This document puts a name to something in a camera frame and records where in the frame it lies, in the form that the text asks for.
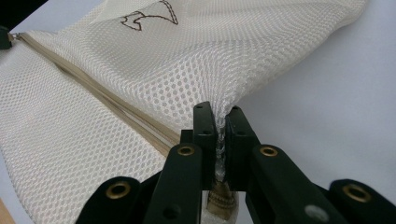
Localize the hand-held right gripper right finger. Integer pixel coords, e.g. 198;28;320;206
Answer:
224;105;349;224

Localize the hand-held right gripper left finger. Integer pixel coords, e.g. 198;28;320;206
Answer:
143;101;218;224

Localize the cream mesh laundry bag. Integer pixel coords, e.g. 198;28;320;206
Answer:
0;0;369;224

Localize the white table mat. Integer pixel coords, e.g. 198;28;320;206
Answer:
0;0;396;224

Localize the wooden table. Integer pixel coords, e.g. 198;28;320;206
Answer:
0;198;16;224

